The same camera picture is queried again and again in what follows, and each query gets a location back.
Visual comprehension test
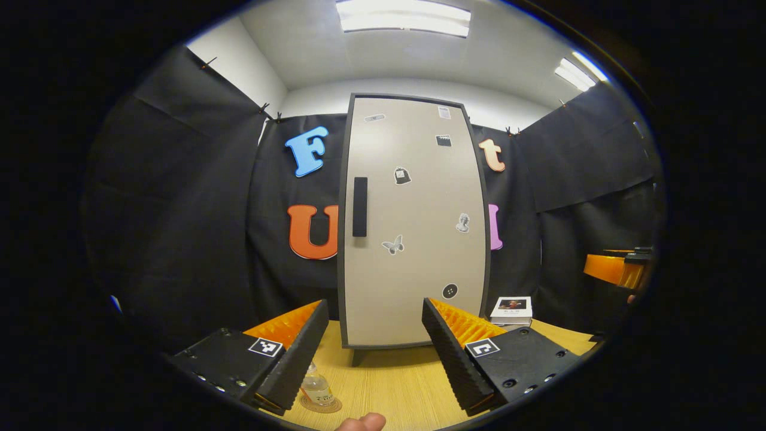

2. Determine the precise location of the small clear glass bottle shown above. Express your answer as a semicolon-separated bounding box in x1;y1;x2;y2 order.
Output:
301;361;336;409

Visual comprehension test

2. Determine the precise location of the beige cabinet door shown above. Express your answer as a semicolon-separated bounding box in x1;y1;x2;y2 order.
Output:
344;98;487;347

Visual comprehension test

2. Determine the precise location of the black backdrop cloth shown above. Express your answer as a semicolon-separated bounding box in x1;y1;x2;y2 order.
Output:
81;43;659;354

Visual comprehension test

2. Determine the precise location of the black door handle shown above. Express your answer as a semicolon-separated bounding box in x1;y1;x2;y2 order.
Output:
352;177;369;238

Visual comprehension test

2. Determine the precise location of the round brown coaster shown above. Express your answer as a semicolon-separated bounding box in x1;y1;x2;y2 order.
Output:
299;392;343;414

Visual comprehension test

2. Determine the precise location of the white book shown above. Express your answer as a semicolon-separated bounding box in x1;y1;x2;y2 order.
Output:
490;296;533;327

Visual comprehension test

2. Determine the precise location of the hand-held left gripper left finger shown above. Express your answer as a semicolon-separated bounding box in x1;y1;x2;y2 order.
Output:
169;299;330;417

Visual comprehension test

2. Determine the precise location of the ceiling light panel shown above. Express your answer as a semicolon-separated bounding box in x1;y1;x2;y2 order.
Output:
335;0;472;38
554;51;610;92

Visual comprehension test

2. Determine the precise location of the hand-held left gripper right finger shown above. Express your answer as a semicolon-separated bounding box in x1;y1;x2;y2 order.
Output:
421;298;584;418

